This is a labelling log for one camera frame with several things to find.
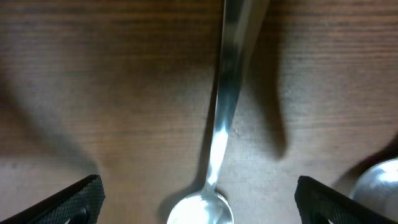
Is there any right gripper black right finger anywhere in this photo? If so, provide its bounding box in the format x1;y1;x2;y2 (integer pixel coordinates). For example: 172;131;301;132
295;176;395;224

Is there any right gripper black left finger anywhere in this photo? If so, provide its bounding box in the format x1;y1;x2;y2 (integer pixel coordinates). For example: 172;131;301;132
1;174;105;224

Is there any steel spoon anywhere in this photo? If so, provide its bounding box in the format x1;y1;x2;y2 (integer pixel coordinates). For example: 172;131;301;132
167;0;270;224
349;158;398;222

